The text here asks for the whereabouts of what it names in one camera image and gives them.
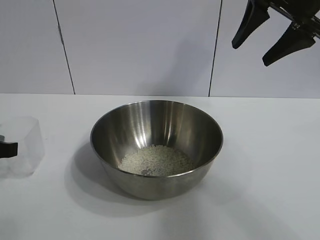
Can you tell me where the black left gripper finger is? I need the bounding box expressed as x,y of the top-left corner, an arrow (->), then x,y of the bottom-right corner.
0,141 -> 19,159

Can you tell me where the clear plastic measuring cup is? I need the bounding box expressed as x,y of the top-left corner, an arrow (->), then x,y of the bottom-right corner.
0,116 -> 45,180

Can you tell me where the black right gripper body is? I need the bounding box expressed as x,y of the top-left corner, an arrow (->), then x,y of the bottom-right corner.
247,0 -> 320,41

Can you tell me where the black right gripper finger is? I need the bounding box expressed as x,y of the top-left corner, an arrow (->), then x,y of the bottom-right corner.
231,0 -> 271,50
262,22 -> 315,67

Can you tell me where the stainless steel mixing bowl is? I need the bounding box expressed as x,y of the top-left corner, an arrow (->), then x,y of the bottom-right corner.
89,99 -> 224,201

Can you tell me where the white uncooked rice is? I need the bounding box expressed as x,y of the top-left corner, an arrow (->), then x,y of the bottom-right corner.
117,145 -> 197,176

